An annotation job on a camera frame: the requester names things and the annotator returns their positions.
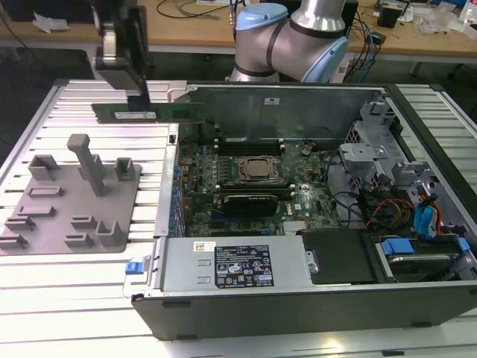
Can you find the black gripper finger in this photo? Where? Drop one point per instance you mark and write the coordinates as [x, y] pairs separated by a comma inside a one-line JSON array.
[[138, 95]]

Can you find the green RAM stick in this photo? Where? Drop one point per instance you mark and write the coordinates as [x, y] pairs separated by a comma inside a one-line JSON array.
[[175, 113]]

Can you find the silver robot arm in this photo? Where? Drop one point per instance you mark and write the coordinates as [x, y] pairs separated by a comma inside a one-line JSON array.
[[283, 41]]

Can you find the black RAM slot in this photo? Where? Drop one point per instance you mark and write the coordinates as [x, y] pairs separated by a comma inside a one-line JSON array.
[[249, 141], [249, 150]]

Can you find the wooden desk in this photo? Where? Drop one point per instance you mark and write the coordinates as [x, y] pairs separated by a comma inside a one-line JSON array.
[[179, 37]]

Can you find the black box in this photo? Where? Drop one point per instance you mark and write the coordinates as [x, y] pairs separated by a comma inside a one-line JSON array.
[[56, 9]]

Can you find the crumpled white paper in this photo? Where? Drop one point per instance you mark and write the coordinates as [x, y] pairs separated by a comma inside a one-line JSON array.
[[48, 24]]

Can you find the grey parts rack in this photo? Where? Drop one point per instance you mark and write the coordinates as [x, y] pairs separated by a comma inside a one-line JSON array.
[[123, 209]]

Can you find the silver CPU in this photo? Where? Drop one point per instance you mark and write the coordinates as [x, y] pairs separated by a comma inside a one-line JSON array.
[[258, 168]]

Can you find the black graphics card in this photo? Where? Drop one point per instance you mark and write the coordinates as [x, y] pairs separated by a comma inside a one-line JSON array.
[[249, 204]]

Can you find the blue case latch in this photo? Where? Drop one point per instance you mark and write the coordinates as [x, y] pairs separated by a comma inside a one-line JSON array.
[[134, 268]]

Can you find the grey power supply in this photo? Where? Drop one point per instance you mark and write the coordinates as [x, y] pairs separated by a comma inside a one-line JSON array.
[[186, 264]]

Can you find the coin battery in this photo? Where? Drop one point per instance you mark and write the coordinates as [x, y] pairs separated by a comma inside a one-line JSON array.
[[306, 151]]

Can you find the silver heat sink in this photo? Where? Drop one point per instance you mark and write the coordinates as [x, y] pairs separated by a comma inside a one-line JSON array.
[[296, 228]]

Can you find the silver drive cage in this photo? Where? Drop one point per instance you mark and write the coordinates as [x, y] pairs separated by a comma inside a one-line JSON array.
[[367, 153]]

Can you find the small black adapter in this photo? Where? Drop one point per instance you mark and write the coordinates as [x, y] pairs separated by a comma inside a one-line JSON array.
[[379, 38]]

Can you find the black device on desk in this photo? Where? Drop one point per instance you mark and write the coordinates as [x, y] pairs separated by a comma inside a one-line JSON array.
[[389, 16]]

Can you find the black plastic bay cover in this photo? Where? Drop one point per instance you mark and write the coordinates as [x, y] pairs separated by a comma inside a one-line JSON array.
[[335, 257]]

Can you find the black open PC case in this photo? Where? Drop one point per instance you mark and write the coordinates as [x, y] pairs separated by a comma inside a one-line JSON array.
[[298, 313]]

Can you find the hard disk in blue carrier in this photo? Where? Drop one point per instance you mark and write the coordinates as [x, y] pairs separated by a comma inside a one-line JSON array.
[[398, 248]]

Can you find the clear plastic bags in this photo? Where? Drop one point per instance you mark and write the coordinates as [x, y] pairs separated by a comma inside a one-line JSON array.
[[439, 20]]

